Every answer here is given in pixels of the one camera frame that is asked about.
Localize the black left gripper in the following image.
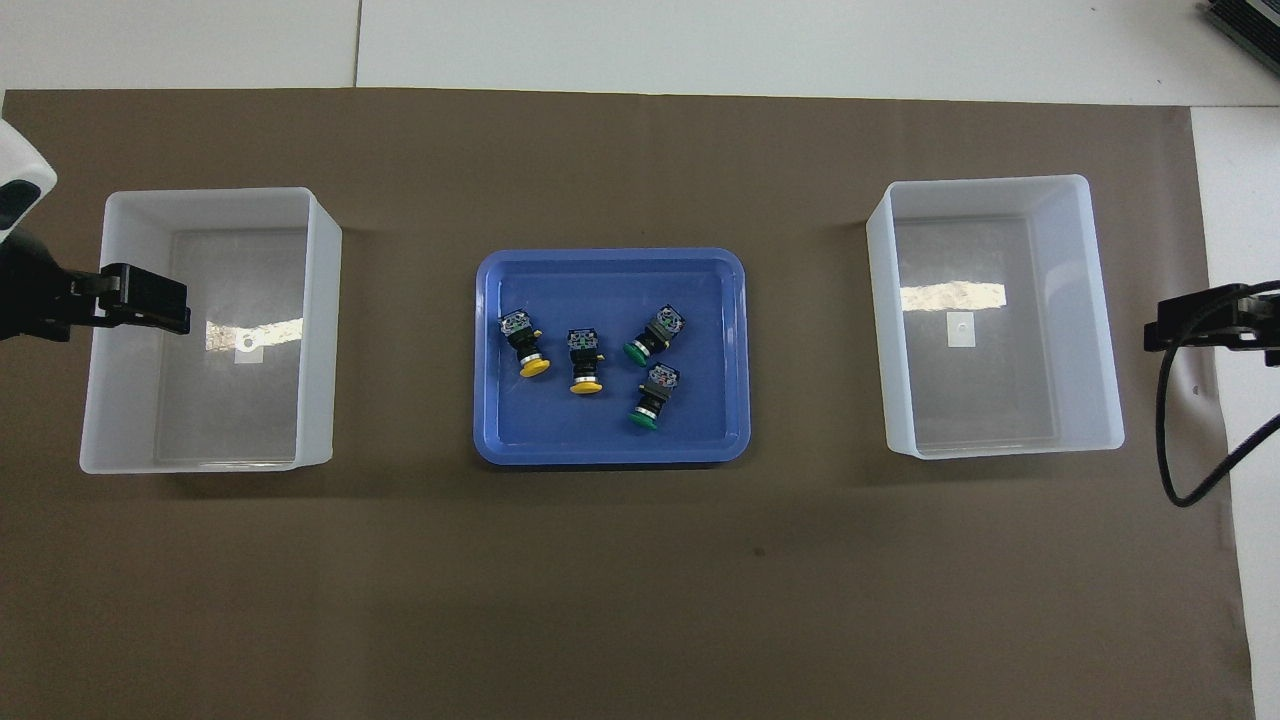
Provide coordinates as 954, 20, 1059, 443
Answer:
0, 228, 192, 343

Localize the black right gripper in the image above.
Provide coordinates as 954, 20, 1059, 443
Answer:
1145, 283, 1280, 366

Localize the yellow push button switch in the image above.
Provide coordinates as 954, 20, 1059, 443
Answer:
497, 309, 553, 379
566, 329, 605, 396

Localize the green push button switch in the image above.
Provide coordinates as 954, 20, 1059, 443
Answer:
627, 363, 682, 432
622, 306, 687, 368

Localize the translucent white plastic box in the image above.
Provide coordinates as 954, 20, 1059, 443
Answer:
79, 187, 343, 475
866, 174, 1126, 460

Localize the dark grey finned device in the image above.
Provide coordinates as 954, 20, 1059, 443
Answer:
1200, 0, 1280, 63

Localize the blue plastic tray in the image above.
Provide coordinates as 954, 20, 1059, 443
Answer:
473, 247, 751, 467

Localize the brown paper table mat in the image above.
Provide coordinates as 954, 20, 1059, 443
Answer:
0, 88, 1256, 720

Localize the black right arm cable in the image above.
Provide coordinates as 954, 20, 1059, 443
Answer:
1155, 283, 1280, 508

